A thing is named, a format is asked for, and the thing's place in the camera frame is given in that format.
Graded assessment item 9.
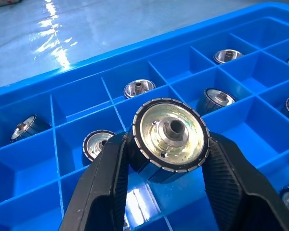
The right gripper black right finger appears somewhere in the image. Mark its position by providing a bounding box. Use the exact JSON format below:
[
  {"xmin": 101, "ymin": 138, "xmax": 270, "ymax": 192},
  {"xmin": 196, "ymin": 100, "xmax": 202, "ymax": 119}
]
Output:
[{"xmin": 201, "ymin": 132, "xmax": 289, "ymax": 231}]

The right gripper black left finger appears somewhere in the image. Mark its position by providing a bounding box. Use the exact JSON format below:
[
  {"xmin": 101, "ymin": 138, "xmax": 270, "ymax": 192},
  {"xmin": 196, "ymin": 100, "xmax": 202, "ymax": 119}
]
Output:
[{"xmin": 59, "ymin": 131, "xmax": 130, "ymax": 231}]

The blue plastic compartment tray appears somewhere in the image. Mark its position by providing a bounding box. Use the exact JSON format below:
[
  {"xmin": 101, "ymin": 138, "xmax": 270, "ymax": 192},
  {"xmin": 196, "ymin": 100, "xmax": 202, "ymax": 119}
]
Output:
[{"xmin": 0, "ymin": 1, "xmax": 289, "ymax": 231}]

